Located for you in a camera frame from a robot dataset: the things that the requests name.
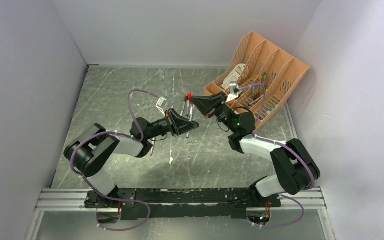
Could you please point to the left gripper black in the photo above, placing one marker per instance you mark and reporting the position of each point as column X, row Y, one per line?
column 178, row 125

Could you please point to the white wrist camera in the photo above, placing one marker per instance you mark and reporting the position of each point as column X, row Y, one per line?
column 234, row 91
column 161, row 104

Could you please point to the aluminium frame rail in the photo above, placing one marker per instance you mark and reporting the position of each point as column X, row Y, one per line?
column 72, row 200

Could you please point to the orange plastic file organizer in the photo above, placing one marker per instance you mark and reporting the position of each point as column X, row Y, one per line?
column 283, row 74

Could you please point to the white pen blue cap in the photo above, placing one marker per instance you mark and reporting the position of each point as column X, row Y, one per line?
column 188, row 109

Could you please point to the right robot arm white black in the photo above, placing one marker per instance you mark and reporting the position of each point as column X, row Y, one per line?
column 295, row 169

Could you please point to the white pen red tip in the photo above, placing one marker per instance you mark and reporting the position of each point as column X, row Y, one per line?
column 152, row 150

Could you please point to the white pen brown end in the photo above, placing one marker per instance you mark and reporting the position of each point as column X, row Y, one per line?
column 185, row 100

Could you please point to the white pen grey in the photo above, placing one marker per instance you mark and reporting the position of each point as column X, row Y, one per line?
column 190, row 103

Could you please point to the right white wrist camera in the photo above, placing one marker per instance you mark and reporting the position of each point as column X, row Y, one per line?
column 234, row 91

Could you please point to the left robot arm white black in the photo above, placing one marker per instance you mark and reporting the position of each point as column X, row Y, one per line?
column 89, row 152

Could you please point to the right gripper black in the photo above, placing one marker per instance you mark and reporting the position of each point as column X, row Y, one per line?
column 207, row 104

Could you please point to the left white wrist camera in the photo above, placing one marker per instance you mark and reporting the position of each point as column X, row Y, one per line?
column 161, row 104

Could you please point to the pens bundle in organizer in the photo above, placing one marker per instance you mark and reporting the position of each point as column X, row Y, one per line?
column 258, row 91

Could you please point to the white pen green end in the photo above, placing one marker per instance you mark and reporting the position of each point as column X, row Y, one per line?
column 191, row 112

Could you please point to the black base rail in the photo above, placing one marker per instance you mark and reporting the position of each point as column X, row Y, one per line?
column 140, row 203

